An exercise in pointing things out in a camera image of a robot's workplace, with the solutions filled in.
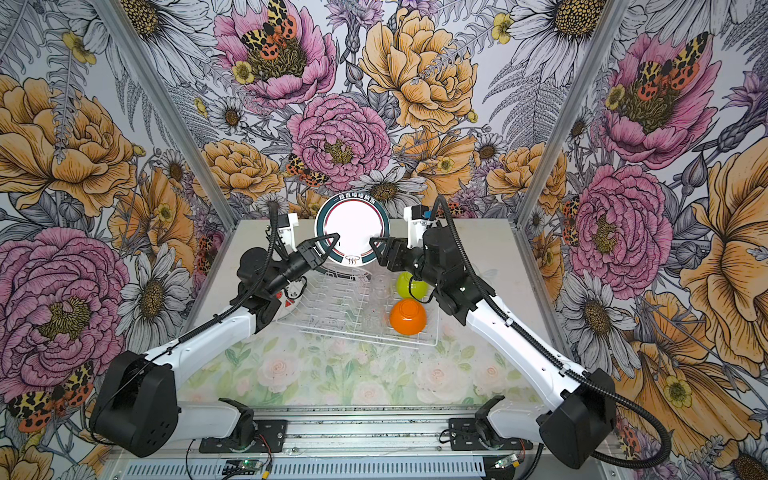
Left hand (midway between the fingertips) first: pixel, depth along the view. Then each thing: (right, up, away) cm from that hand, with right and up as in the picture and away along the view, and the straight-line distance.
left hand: (342, 243), depth 74 cm
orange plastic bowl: (+17, -21, +15) cm, 31 cm away
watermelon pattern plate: (-12, -14, -4) cm, 19 cm away
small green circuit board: (-21, -52, -3) cm, 56 cm away
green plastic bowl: (+15, -10, -9) cm, 20 cm away
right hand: (+9, -2, -3) cm, 9 cm away
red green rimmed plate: (-9, -9, +25) cm, 28 cm away
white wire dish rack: (+2, -19, +22) cm, 29 cm away
